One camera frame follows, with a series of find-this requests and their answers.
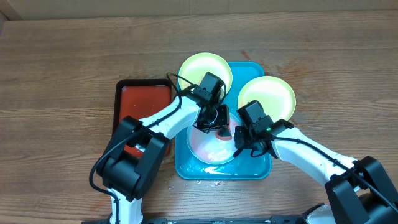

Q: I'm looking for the light blue plate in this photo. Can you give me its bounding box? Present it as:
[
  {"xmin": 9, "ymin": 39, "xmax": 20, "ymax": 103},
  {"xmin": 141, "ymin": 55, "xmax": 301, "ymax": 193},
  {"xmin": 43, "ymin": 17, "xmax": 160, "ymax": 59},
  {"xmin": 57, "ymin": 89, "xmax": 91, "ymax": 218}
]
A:
[{"xmin": 187, "ymin": 113, "xmax": 241, "ymax": 165}]

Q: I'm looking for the yellow plate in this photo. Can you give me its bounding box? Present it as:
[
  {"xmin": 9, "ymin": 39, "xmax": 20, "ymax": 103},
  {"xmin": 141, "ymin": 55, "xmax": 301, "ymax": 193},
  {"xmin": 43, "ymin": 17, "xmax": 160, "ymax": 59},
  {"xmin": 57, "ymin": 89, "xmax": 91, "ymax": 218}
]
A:
[
  {"xmin": 178, "ymin": 52, "xmax": 233, "ymax": 94},
  {"xmin": 237, "ymin": 76, "xmax": 296, "ymax": 122}
]

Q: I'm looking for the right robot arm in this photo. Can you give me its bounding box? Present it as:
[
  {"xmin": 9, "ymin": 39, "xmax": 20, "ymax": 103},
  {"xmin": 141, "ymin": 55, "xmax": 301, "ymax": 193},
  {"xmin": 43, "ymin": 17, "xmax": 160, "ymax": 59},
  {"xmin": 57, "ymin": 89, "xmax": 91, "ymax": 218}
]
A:
[{"xmin": 234, "ymin": 119, "xmax": 397, "ymax": 223}]

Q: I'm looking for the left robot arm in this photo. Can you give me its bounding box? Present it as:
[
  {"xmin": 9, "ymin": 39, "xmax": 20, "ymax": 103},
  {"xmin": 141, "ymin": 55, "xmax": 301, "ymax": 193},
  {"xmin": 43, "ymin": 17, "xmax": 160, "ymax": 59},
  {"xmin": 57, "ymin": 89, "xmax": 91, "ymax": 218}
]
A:
[{"xmin": 89, "ymin": 93, "xmax": 229, "ymax": 223}]

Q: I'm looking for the teal plastic serving tray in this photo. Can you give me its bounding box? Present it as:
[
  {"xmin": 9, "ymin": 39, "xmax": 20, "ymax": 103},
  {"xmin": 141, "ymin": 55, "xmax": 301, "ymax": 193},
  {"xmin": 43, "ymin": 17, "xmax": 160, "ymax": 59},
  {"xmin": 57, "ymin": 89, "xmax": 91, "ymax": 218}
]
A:
[{"xmin": 175, "ymin": 61, "xmax": 272, "ymax": 180}]

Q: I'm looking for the black tray with red liquid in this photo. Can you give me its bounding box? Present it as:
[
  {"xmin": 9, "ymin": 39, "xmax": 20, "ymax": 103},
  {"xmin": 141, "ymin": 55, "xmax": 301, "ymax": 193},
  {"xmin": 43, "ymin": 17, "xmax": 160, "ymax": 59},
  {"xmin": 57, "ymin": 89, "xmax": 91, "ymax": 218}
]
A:
[{"xmin": 111, "ymin": 78, "xmax": 172, "ymax": 158}]

